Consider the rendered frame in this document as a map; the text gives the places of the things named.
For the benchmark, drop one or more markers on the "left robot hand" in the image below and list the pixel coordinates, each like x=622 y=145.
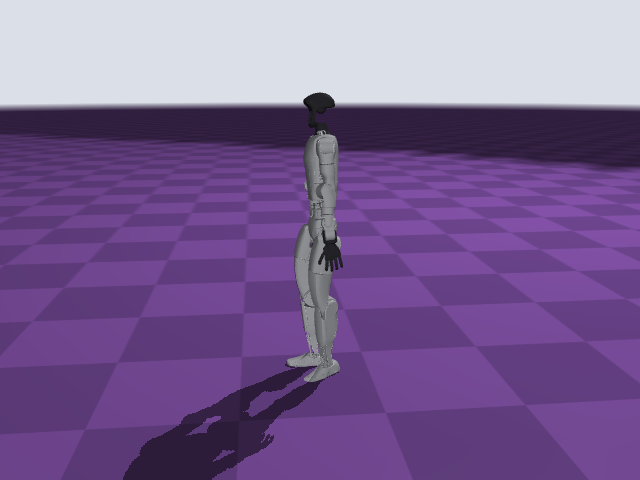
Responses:
x=331 y=252

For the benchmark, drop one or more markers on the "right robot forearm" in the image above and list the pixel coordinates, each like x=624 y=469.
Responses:
x=311 y=205

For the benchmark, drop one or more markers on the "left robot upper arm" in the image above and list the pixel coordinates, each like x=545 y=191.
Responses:
x=326 y=149

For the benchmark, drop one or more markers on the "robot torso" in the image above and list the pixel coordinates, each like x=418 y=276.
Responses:
x=314 y=178

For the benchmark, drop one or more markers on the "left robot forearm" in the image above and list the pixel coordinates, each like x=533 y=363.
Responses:
x=328 y=211

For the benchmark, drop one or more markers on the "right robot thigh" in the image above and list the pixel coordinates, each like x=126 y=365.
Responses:
x=301 y=263

